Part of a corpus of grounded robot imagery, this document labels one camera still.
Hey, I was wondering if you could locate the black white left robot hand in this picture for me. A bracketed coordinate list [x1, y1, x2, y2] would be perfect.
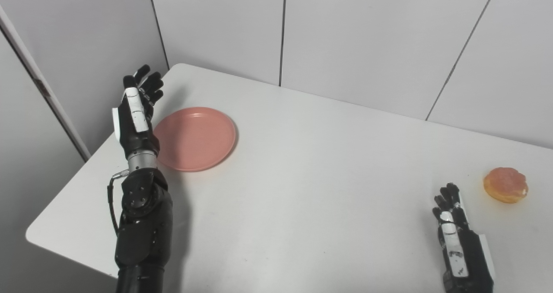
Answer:
[112, 65, 165, 162]

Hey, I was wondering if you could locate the pink round plate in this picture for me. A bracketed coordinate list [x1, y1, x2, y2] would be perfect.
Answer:
[153, 107, 237, 172]

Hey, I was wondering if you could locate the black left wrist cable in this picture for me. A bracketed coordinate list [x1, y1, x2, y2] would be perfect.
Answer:
[107, 169, 130, 237]

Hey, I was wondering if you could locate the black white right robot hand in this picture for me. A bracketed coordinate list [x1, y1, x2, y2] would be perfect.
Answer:
[432, 182, 496, 293]

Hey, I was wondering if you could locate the golden cream puff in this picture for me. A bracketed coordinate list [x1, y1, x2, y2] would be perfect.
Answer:
[483, 167, 529, 204]

